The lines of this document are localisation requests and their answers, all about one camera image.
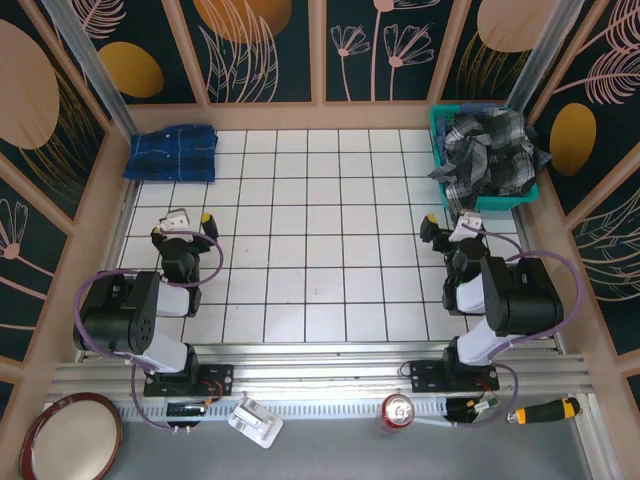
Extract grey plaid long sleeve shirt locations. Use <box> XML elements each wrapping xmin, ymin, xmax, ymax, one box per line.
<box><xmin>428</xmin><ymin>107</ymin><xmax>554</xmax><ymax>214</ymax></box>

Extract teal plastic basket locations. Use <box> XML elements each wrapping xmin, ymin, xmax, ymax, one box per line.
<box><xmin>429</xmin><ymin>103</ymin><xmax>542</xmax><ymax>212</ymax></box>

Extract folded blue plaid shirt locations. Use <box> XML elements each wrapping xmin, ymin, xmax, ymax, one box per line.
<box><xmin>122</xmin><ymin>123</ymin><xmax>220</xmax><ymax>184</ymax></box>

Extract black terminal block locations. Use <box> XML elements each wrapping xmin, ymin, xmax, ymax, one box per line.
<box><xmin>166</xmin><ymin>402</ymin><xmax>207</xmax><ymax>418</ymax></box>

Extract red drink can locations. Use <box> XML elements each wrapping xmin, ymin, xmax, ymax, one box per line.
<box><xmin>382</xmin><ymin>393</ymin><xmax>417</xmax><ymax>430</ymax></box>

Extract round red-rimmed plate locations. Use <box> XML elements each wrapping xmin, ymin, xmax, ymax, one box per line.
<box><xmin>18</xmin><ymin>392</ymin><xmax>124</xmax><ymax>480</ymax></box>

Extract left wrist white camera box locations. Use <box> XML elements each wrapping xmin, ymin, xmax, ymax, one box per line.
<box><xmin>159</xmin><ymin>209</ymin><xmax>192</xmax><ymax>234</ymax></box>

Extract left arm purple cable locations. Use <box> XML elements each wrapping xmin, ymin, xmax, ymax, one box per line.
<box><xmin>73</xmin><ymin>227</ymin><xmax>225</xmax><ymax>432</ymax></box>

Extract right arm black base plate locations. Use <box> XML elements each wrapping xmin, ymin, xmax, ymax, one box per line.
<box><xmin>409</xmin><ymin>359</ymin><xmax>501</xmax><ymax>394</ymax></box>

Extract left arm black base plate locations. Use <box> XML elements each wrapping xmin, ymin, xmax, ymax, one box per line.
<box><xmin>143</xmin><ymin>363</ymin><xmax>235</xmax><ymax>399</ymax></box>

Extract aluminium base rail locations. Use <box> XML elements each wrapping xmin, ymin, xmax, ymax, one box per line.
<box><xmin>49</xmin><ymin>342</ymin><xmax>594</xmax><ymax>401</ymax></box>

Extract white plastic bracket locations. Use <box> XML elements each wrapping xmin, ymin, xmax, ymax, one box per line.
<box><xmin>227</xmin><ymin>397</ymin><xmax>284</xmax><ymax>449</ymax></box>

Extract aluminium frame post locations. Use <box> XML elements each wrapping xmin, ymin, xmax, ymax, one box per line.
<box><xmin>42</xmin><ymin>0</ymin><xmax>137</xmax><ymax>132</ymax></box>
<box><xmin>504</xmin><ymin>0</ymin><xmax>586</xmax><ymax>119</ymax></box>

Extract white slotted cable duct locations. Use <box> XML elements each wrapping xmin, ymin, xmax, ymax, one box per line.
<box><xmin>117</xmin><ymin>398</ymin><xmax>451</xmax><ymax>422</ymax></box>

